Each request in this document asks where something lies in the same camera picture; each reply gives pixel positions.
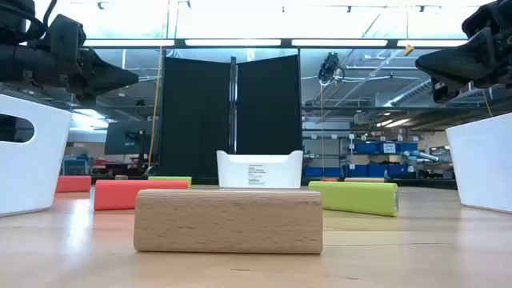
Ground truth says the white plastic bin with handle hole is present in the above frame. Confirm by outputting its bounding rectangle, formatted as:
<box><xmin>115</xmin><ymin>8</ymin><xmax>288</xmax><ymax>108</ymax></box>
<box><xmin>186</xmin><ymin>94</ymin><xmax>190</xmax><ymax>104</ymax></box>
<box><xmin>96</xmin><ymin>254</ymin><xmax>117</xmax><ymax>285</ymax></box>
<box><xmin>0</xmin><ymin>94</ymin><xmax>73</xmax><ymax>218</ymax></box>

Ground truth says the white plastic bin with label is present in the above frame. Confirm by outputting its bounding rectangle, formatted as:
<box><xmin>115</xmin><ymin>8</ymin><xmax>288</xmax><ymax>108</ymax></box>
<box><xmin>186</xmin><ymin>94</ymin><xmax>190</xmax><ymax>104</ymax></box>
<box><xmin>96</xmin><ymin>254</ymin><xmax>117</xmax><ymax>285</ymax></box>
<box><xmin>216</xmin><ymin>150</ymin><xmax>304</xmax><ymax>190</ymax></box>

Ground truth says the long red block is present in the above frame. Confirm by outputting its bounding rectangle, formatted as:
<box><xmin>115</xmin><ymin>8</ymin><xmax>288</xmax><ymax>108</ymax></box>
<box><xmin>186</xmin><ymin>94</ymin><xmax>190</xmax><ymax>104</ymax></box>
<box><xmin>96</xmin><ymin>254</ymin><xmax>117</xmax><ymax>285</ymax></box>
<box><xmin>94</xmin><ymin>179</ymin><xmax>190</xmax><ymax>211</ymax></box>

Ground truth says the black partition panel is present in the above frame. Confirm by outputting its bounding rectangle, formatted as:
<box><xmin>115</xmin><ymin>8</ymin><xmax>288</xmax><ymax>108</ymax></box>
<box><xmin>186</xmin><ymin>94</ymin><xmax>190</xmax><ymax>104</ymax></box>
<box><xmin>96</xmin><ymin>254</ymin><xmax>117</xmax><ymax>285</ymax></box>
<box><xmin>159</xmin><ymin>56</ymin><xmax>234</xmax><ymax>180</ymax></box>
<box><xmin>235</xmin><ymin>54</ymin><xmax>304</xmax><ymax>156</ymax></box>

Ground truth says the long green block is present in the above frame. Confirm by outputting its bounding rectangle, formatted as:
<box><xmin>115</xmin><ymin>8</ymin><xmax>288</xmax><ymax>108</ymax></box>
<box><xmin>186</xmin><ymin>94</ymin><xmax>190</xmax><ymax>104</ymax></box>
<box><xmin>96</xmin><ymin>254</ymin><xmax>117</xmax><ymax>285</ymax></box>
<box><xmin>307</xmin><ymin>181</ymin><xmax>400</xmax><ymax>218</ymax></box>

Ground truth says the short red block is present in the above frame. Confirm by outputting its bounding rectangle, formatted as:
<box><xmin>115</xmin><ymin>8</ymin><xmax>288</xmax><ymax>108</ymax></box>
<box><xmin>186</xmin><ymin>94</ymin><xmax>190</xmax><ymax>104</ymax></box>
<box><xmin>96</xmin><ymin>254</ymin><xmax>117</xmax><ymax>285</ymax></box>
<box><xmin>55</xmin><ymin>175</ymin><xmax>93</xmax><ymax>194</ymax></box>

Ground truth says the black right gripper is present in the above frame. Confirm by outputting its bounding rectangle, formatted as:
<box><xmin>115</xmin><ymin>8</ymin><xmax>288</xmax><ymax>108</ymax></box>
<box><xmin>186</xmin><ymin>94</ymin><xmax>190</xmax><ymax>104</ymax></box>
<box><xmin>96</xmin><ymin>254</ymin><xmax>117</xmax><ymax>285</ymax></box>
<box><xmin>414</xmin><ymin>0</ymin><xmax>512</xmax><ymax>105</ymax></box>

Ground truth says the flat green block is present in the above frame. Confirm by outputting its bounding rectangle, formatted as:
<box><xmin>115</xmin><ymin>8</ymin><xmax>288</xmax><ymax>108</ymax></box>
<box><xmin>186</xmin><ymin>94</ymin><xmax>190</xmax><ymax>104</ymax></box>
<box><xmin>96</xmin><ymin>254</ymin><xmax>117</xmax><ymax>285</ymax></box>
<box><xmin>147</xmin><ymin>175</ymin><xmax>193</xmax><ymax>187</ymax></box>

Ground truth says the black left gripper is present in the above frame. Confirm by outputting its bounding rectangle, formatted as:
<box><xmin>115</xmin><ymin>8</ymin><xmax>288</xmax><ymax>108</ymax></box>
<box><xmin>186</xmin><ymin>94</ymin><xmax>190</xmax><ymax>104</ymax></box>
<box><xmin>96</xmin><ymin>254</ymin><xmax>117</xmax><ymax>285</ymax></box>
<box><xmin>42</xmin><ymin>14</ymin><xmax>140</xmax><ymax>103</ymax></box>

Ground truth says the yellow hanging cable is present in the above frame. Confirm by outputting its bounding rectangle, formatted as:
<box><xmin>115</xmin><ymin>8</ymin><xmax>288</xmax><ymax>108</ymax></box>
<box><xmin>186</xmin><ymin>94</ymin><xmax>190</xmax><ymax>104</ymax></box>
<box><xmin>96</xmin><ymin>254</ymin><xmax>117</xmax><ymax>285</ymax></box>
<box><xmin>146</xmin><ymin>46</ymin><xmax>164</xmax><ymax>168</ymax></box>

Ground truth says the shelf with blue bins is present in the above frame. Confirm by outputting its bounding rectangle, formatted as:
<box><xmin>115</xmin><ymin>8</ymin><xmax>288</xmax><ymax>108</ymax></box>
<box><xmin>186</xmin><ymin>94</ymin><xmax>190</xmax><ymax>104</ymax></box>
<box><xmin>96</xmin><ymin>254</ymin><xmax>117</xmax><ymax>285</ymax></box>
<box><xmin>302</xmin><ymin>134</ymin><xmax>421</xmax><ymax>180</ymax></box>

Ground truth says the plain white plastic bin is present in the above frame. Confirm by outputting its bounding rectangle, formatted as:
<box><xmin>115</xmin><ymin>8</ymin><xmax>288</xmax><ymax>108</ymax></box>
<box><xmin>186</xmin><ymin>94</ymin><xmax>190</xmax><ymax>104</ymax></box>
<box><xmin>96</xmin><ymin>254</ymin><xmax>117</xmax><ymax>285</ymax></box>
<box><xmin>445</xmin><ymin>112</ymin><xmax>512</xmax><ymax>215</ymax></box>

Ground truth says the long natural wood block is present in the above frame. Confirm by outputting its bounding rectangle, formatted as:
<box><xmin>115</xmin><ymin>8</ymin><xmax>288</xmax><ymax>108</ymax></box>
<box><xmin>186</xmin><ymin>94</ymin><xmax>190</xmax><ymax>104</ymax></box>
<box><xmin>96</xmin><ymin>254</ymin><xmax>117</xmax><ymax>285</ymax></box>
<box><xmin>343</xmin><ymin>177</ymin><xmax>388</xmax><ymax>184</ymax></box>

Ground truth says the black hanging camera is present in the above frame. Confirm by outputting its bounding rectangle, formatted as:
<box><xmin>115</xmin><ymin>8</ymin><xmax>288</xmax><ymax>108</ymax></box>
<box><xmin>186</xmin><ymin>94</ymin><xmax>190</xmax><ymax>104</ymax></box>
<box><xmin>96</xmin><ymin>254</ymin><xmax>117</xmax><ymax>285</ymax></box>
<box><xmin>317</xmin><ymin>51</ymin><xmax>346</xmax><ymax>84</ymax></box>

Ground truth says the dark computer monitor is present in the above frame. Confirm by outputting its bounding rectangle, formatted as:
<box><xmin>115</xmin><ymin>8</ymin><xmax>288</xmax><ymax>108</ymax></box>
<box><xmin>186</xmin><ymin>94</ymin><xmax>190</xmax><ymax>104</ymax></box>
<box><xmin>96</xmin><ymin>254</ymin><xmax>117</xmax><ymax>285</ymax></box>
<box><xmin>104</xmin><ymin>121</ymin><xmax>155</xmax><ymax>156</ymax></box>

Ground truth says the large natural wood block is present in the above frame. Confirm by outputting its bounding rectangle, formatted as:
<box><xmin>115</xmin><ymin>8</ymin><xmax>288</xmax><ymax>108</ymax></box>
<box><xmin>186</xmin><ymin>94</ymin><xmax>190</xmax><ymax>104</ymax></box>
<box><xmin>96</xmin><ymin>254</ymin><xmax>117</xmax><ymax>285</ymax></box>
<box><xmin>133</xmin><ymin>189</ymin><xmax>324</xmax><ymax>255</ymax></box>

